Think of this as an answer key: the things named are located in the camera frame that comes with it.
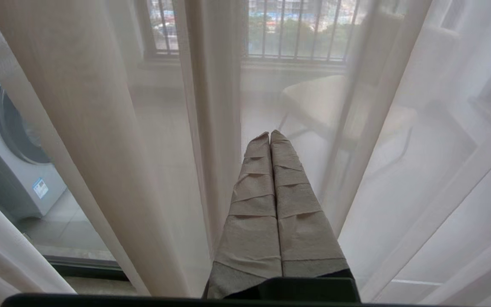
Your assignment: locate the metal balcony railing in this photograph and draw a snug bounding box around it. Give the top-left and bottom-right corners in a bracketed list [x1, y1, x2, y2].
[147, 0, 362, 61]

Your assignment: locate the sheer white curtain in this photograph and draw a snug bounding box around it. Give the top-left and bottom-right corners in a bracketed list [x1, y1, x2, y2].
[0, 0, 491, 304]
[0, 182, 77, 307]

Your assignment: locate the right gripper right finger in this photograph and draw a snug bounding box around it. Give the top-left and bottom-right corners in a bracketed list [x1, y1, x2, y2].
[270, 130, 355, 280]

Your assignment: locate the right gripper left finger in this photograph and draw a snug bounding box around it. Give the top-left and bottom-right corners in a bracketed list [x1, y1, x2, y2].
[206, 132, 283, 299]

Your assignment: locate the white washing machine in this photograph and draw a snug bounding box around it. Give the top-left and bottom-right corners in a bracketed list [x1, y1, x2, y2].
[0, 64, 67, 221]

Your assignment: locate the washing machine round door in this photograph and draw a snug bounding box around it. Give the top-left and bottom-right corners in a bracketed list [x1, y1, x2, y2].
[0, 87, 52, 165]

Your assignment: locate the balcony door track frame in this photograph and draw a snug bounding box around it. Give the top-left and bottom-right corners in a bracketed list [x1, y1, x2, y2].
[41, 255, 129, 282]

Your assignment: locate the white balcony chair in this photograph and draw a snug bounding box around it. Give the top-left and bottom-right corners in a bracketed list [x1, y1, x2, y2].
[278, 75, 416, 171]

